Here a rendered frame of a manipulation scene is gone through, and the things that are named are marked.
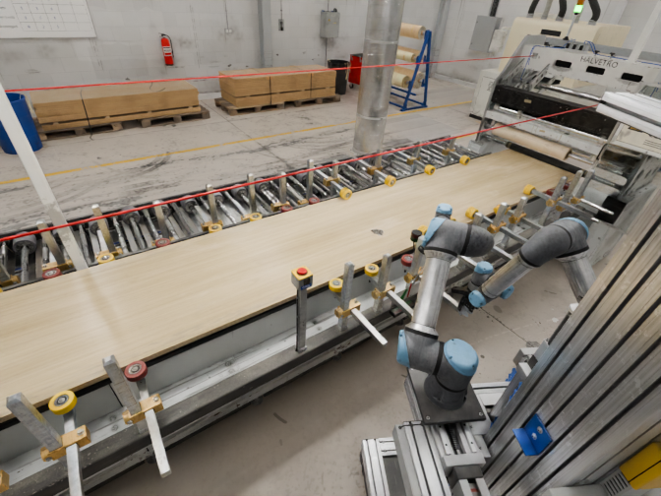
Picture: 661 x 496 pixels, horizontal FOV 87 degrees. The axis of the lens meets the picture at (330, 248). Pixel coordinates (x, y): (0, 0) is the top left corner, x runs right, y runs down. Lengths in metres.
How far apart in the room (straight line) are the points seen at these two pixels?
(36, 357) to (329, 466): 1.55
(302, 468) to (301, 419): 0.28
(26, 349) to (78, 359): 0.24
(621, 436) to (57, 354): 1.88
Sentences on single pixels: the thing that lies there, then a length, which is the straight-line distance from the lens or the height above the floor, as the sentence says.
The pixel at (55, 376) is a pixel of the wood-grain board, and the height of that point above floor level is 0.90.
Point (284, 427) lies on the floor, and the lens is 2.43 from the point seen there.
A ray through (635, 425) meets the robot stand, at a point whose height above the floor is 1.54.
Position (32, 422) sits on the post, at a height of 1.04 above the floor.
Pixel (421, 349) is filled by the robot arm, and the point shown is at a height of 1.25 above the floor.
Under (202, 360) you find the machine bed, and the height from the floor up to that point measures 0.68.
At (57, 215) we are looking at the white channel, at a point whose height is 1.23.
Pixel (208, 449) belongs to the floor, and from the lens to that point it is 2.44.
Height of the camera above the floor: 2.20
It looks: 37 degrees down
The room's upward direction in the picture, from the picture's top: 4 degrees clockwise
